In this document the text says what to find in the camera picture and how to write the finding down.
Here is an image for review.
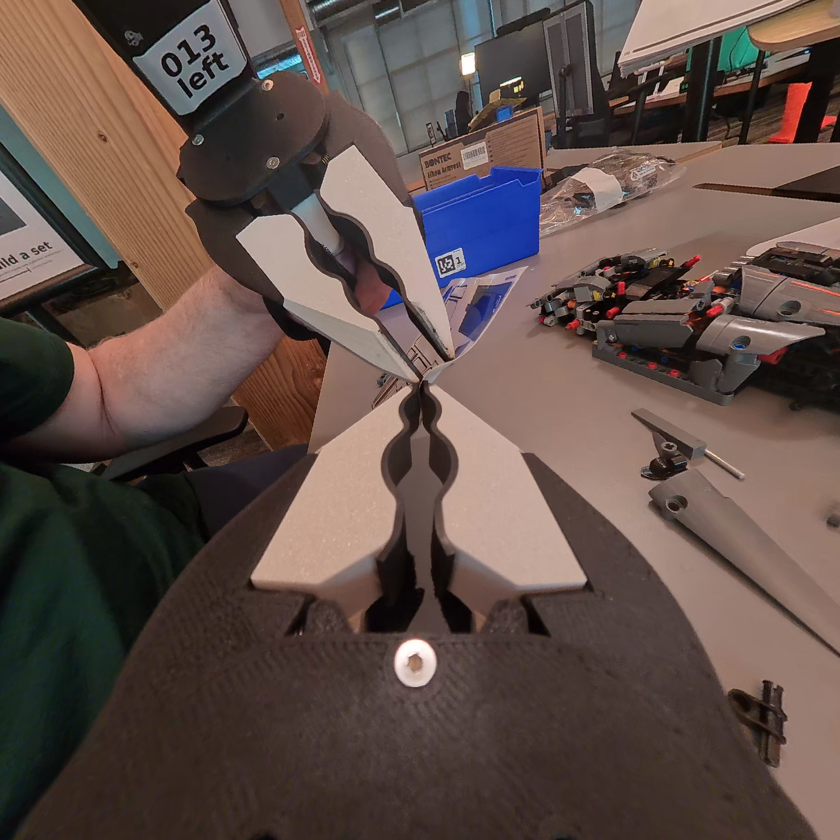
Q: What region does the long grey lego panel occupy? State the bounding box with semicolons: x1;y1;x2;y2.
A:
648;467;840;657

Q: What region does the grey mesh office chair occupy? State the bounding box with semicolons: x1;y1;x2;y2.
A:
543;0;614;148

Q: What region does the blue plastic bin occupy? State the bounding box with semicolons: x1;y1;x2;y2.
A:
410;165;546;309

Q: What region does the white tilted board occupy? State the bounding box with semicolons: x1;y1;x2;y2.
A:
617;0;815;76

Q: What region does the lego instruction sheet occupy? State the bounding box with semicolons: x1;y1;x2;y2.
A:
374;266;529;395

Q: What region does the person's green shirt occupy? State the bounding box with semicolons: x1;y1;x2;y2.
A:
0;318;211;834

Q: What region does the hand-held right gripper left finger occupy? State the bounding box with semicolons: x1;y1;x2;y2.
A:
249;384;424;634

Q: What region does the orange object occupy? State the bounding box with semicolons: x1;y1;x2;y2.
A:
768;82;823;144

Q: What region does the person's left hand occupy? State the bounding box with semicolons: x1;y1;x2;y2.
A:
213;266;293;358

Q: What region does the grey black lego car model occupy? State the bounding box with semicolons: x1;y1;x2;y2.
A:
533;241;840;408

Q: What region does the brown cardboard box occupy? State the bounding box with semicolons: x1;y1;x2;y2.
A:
419;108;547;194

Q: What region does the slim wooden pillar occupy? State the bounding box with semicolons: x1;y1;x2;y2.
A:
279;0;330;96

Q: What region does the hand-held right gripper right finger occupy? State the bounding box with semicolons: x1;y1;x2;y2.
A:
420;382;588;634

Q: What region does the framed poster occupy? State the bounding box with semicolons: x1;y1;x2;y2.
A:
0;141;122;316

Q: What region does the black chair armrest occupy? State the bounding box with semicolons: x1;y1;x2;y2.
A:
98;406;250;481

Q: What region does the grey lego piece with axle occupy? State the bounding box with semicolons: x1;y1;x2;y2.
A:
631;408;747;480

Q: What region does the person's leg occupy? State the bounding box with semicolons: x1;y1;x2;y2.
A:
190;445;316;539

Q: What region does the clear plastic bag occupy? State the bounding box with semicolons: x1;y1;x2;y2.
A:
539;150;686;237

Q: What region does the black computer monitor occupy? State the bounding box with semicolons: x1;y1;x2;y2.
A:
474;21;553;99

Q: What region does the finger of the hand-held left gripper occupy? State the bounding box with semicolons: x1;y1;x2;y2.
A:
235;212;422;382
292;144;455;362

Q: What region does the white monitor stand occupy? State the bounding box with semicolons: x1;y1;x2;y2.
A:
747;217;840;263

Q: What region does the wide wooden post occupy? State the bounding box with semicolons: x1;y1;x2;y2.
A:
0;0;329;454

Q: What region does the red white sign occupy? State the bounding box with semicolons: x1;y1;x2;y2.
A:
294;25;329;94

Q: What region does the black lego connector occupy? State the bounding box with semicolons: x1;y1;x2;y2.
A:
727;679;788;769

